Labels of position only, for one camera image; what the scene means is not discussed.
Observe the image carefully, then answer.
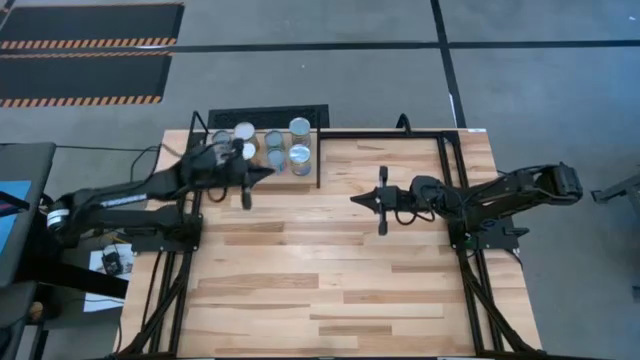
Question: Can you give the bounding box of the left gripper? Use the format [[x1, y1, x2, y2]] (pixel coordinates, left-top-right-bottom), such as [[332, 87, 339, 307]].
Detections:
[[219, 142, 275, 210]]

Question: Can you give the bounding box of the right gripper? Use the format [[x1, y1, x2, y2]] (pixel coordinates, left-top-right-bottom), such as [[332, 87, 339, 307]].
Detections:
[[349, 166, 414, 236]]

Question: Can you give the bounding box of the teal can colourful label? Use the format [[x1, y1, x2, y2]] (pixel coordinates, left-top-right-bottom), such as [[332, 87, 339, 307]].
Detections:
[[265, 147, 289, 175]]

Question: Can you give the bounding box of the green polka dot can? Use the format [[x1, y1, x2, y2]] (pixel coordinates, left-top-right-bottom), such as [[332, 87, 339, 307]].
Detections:
[[263, 129, 286, 150]]

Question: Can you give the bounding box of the silver top can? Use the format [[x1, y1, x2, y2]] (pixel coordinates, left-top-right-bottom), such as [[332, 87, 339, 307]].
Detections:
[[233, 121, 258, 144]]

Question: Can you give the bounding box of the green beans can orange label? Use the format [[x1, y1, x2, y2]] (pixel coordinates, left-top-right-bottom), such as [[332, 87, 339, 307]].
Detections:
[[288, 116, 313, 147]]

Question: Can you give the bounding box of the wooden shelf board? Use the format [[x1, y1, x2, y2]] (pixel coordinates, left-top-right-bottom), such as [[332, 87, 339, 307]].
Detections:
[[199, 130, 320, 190]]

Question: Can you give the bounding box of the black perforated floor mat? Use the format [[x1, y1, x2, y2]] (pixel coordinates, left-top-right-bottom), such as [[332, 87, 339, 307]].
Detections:
[[207, 104, 330, 130]]

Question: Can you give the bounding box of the small black device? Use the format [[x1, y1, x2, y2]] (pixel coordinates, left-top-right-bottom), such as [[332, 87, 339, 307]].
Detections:
[[101, 252, 124, 275]]

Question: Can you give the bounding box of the white paper sheet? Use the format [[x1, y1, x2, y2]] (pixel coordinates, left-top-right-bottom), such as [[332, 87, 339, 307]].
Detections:
[[82, 243, 135, 314]]

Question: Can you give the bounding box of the black hazard striped mat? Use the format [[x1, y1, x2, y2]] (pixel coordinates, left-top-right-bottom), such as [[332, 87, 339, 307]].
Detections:
[[0, 52, 174, 109], [0, 3, 185, 51]]

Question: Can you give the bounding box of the black stand base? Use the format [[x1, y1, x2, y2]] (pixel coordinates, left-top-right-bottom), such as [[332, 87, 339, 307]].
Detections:
[[19, 214, 130, 301]]

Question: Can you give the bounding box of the grey desk panel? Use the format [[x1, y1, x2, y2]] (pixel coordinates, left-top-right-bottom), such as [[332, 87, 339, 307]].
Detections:
[[0, 142, 57, 289]]

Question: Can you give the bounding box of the blue panel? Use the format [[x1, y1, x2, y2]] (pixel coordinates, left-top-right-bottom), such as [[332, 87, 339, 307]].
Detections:
[[0, 179, 32, 254]]

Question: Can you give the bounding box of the grey stand leg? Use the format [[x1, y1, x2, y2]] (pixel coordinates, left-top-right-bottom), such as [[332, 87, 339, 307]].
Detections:
[[591, 172, 640, 204]]

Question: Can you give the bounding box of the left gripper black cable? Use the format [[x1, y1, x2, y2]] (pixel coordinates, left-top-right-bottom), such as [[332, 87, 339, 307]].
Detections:
[[206, 186, 232, 204]]

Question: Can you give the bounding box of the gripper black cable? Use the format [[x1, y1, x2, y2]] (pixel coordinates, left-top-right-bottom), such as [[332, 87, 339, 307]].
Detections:
[[394, 207, 436, 226], [206, 186, 232, 204]]

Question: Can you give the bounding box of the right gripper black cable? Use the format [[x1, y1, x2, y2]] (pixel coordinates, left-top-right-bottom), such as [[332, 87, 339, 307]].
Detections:
[[394, 207, 436, 226]]

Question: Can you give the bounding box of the black metal table frame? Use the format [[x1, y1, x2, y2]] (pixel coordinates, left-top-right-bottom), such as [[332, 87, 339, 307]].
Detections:
[[107, 110, 546, 360]]

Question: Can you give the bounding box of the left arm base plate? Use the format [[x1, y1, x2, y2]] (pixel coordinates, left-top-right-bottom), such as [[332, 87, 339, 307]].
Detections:
[[123, 227, 201, 254]]

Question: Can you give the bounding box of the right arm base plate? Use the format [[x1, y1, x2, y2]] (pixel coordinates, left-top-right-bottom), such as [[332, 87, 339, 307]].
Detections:
[[449, 227, 530, 251]]

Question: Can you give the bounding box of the black floor cable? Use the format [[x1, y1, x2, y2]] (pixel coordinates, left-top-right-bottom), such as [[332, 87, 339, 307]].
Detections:
[[54, 143, 181, 191]]

